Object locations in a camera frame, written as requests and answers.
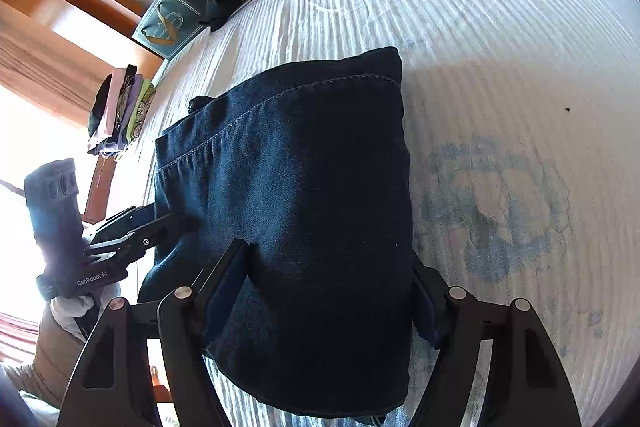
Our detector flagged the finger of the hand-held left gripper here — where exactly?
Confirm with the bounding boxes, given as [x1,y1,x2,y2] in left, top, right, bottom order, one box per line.
[95,204,156,240]
[87,214,198,264]

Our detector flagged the wooden nightstand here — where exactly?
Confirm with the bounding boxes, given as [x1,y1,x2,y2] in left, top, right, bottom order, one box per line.
[82,154,118,225]

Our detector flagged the stack of folded clothes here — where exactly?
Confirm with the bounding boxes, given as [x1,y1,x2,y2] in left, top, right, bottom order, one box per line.
[86,64,158,158]

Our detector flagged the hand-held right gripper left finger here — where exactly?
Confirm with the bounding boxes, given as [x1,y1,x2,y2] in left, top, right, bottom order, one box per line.
[56,239,249,427]

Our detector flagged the red striped cloth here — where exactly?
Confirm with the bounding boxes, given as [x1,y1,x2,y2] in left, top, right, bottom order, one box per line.
[0,311,41,363]

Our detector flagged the white striped bed sheet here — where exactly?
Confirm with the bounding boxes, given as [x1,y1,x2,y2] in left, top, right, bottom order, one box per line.
[130,0,640,427]

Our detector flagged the person's left forearm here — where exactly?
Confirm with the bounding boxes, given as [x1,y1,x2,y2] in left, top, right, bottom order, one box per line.
[30,304,88,405]

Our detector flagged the dark blue jeans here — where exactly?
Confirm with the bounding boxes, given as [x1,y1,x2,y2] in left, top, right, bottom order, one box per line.
[137,47,416,427]

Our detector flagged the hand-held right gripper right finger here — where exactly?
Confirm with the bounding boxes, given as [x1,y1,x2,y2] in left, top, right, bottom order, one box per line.
[412,257,581,427]

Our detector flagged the person's left hand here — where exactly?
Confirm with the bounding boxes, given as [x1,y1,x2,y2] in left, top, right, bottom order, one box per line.
[50,282,123,342]

